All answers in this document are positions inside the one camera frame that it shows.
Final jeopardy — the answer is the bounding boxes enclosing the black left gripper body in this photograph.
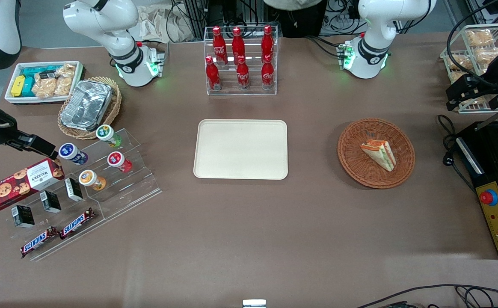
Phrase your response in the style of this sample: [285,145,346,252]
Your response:
[467,53,498,108]

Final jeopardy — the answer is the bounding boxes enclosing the triangular sandwich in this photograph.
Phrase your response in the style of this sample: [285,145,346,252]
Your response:
[360,139,397,172]

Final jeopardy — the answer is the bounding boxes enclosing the light oval wicker basket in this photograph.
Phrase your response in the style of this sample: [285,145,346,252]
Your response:
[58,77,122,140]

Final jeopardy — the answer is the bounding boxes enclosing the brown round wicker basket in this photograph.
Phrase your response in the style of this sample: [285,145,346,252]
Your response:
[337,118,415,189]

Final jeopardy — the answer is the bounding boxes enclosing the beige rectangular tray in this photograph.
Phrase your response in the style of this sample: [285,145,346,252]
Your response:
[193,119,288,180]

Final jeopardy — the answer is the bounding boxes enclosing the blue capped drink bottle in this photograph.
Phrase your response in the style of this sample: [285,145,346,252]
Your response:
[59,143,89,166]

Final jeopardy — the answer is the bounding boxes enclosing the white rectangular bin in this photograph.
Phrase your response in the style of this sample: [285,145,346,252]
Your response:
[4,61,85,105]

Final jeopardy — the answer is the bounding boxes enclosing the red Walkers cookie box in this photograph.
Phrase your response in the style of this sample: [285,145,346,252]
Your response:
[0,158,65,212]

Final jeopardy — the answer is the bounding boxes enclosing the yellow snack packet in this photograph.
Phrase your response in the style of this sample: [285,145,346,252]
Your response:
[11,75,26,98]

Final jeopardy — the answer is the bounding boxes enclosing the small black carton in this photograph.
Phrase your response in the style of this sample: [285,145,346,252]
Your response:
[40,190,62,213]
[64,178,83,202]
[11,205,35,228]

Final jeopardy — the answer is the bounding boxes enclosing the orange capped drink bottle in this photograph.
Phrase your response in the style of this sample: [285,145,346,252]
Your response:
[79,169,107,191]

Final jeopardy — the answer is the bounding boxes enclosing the clear bag of cookies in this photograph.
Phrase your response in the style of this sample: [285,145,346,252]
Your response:
[32,77,58,98]
[56,63,77,79]
[54,77,74,97]

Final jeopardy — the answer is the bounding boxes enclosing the aluminium foil container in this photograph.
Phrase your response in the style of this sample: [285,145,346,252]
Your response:
[60,80,113,132]

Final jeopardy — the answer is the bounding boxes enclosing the green capped drink bottle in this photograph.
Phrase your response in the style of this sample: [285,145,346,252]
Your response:
[96,124,122,148]

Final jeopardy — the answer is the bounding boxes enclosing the long teal snack box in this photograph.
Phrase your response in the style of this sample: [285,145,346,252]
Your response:
[21,65,58,79]

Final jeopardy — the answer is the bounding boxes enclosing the red capped drink bottle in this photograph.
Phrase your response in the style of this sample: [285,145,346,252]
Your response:
[107,151,133,173]

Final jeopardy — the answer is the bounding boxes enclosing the black machine with yellow panel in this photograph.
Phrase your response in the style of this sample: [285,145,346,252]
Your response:
[456,121,498,260]

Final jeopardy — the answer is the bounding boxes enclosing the Snickers chocolate bar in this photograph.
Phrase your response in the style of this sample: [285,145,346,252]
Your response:
[21,226,59,258]
[59,208,95,240]

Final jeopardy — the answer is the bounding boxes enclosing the clear acrylic stepped display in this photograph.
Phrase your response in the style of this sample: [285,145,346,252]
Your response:
[9,127,163,262]

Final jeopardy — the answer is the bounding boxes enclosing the crumpled beige cloth bag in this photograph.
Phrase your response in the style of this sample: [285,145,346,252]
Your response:
[137,6,195,43]

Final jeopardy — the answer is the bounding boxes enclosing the red cola bottle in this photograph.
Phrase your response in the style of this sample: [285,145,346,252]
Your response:
[236,56,250,90]
[213,27,228,65]
[231,27,246,65]
[261,25,275,60]
[206,56,222,91]
[261,55,275,90]

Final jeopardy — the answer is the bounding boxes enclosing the person in beige clothes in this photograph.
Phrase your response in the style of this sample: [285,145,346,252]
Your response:
[263,0,323,12]

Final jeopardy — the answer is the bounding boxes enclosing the clear acrylic bottle rack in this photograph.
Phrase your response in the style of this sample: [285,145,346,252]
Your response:
[203,25,279,96]

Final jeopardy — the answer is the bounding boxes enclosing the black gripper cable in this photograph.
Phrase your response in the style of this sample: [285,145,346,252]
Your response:
[447,0,498,86]

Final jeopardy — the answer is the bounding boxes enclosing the black power cable with plug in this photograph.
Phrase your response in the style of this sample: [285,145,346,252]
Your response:
[437,114,477,193]

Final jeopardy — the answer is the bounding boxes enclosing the black arm base cables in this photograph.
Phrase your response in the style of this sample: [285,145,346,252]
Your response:
[305,35,344,59]

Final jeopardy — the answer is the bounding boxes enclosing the long black floor cable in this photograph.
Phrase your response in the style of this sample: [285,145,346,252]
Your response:
[356,284,498,308]

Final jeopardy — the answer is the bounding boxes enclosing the black background cable bundle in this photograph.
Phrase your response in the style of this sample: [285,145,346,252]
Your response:
[166,0,209,42]

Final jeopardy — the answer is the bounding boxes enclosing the looped black floor cable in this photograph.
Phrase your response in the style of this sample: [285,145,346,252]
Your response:
[454,286,498,308]

